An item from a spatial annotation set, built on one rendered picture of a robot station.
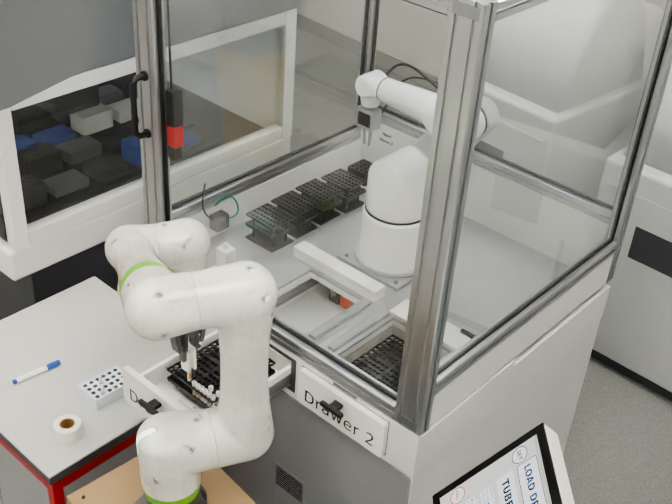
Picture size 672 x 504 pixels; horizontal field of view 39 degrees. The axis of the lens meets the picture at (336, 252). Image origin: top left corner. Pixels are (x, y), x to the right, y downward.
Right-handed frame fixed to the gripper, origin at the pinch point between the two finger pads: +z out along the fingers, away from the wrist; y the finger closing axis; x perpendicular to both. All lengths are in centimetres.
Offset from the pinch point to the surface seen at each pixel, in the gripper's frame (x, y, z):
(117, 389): -19.7, 8.2, 18.3
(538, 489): 93, -9, -19
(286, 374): 13.6, -21.6, 9.6
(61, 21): -79, -23, -59
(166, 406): 4.1, 10.7, 6.8
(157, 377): -10.4, 2.0, 11.8
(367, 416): 41.6, -21.2, 5.2
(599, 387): 39, -183, 96
